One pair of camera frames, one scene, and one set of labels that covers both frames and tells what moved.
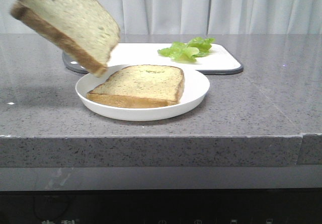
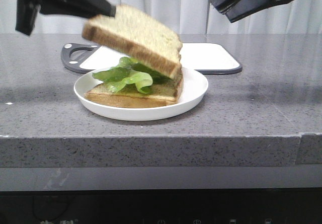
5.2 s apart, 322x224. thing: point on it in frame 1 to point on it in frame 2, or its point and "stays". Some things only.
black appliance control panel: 273,206 stays
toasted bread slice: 140,86 stays
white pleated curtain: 193,8 stays
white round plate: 195,88 stays
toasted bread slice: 76,21 to 135,34
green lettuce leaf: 196,48 to 128,74
